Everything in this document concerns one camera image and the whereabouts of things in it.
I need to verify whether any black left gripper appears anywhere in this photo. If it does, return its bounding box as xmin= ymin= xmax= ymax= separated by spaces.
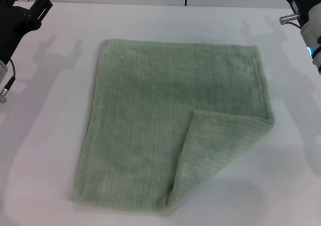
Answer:
xmin=0 ymin=0 xmax=55 ymax=62

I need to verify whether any green ribbed towel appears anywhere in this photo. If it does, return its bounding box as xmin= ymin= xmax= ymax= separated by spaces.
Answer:
xmin=71 ymin=38 xmax=276 ymax=210

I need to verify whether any grey right wrist cable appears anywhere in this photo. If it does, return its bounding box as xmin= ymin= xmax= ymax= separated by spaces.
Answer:
xmin=288 ymin=20 xmax=305 ymax=31

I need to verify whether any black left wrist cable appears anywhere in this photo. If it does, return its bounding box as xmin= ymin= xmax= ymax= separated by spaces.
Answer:
xmin=4 ymin=58 xmax=17 ymax=91

